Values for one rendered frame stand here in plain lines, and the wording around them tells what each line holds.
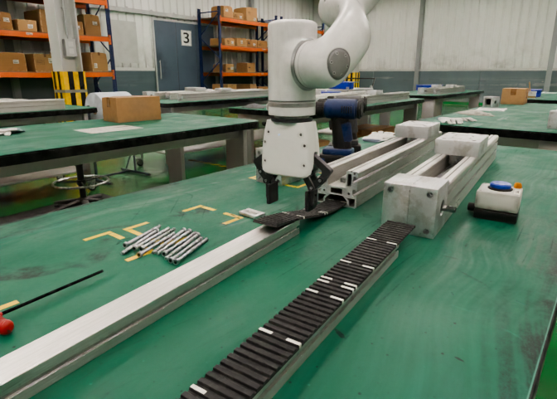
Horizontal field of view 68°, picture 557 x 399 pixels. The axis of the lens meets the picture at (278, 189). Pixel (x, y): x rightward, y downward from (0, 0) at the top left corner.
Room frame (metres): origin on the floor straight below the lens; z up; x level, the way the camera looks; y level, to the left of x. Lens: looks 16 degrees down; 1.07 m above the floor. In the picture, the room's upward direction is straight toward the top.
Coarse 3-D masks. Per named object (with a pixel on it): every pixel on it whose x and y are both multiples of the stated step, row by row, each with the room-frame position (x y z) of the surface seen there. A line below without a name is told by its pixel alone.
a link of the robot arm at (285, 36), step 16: (272, 32) 0.73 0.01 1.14; (288, 32) 0.71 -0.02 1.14; (304, 32) 0.71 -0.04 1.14; (272, 48) 0.73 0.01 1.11; (288, 48) 0.71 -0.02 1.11; (272, 64) 0.73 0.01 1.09; (288, 64) 0.70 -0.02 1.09; (272, 80) 0.73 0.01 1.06; (288, 80) 0.71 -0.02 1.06; (272, 96) 0.73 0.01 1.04; (288, 96) 0.71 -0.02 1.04; (304, 96) 0.71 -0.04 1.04
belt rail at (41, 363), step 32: (288, 224) 0.71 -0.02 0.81; (224, 256) 0.57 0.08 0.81; (256, 256) 0.62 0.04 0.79; (160, 288) 0.48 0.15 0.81; (192, 288) 0.51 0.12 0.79; (96, 320) 0.40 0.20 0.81; (128, 320) 0.42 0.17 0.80; (32, 352) 0.35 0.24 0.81; (64, 352) 0.35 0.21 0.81; (96, 352) 0.38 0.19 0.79; (0, 384) 0.31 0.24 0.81; (32, 384) 0.33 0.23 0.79
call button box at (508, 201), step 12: (480, 192) 0.83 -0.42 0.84; (492, 192) 0.81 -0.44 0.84; (504, 192) 0.81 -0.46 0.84; (516, 192) 0.81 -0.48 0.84; (468, 204) 0.87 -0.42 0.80; (480, 204) 0.82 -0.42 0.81; (492, 204) 0.81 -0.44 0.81; (504, 204) 0.80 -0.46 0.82; (516, 204) 0.79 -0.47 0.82; (480, 216) 0.82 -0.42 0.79; (492, 216) 0.81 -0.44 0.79; (504, 216) 0.80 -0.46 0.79; (516, 216) 0.79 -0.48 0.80
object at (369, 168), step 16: (384, 144) 1.25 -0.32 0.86; (400, 144) 1.38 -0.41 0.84; (416, 144) 1.27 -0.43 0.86; (432, 144) 1.44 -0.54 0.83; (336, 160) 1.02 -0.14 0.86; (352, 160) 1.05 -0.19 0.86; (368, 160) 1.14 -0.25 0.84; (384, 160) 1.03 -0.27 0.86; (400, 160) 1.15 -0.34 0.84; (416, 160) 1.29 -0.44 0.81; (336, 176) 0.97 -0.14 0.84; (352, 176) 0.90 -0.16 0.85; (368, 176) 0.94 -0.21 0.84; (384, 176) 1.07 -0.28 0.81; (320, 192) 0.94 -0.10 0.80; (336, 192) 0.92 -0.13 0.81; (352, 192) 0.90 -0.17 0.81; (368, 192) 0.95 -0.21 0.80
